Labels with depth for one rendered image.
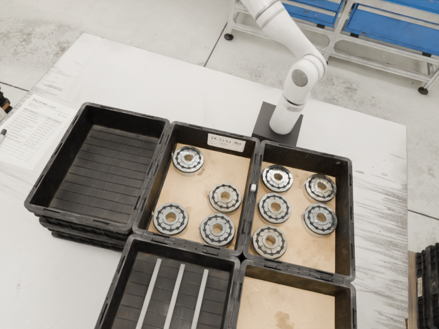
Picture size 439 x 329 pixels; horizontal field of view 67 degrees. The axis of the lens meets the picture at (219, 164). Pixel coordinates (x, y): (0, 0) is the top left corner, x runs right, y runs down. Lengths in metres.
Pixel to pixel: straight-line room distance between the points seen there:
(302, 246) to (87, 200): 0.67
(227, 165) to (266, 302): 0.45
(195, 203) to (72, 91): 0.80
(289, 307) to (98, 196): 0.65
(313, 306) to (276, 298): 0.10
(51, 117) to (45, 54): 1.50
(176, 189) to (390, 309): 0.78
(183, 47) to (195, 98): 1.43
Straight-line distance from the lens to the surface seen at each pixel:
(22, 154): 1.43
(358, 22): 2.80
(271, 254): 0.99
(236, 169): 1.12
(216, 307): 0.96
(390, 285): 1.28
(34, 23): 3.30
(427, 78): 3.10
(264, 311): 0.97
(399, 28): 2.84
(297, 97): 1.14
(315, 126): 1.50
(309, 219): 1.06
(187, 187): 1.07
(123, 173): 1.12
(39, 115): 1.52
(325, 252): 1.07
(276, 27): 1.10
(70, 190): 1.12
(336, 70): 2.99
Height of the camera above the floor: 1.77
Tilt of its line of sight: 57 degrees down
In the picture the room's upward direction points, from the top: 10 degrees clockwise
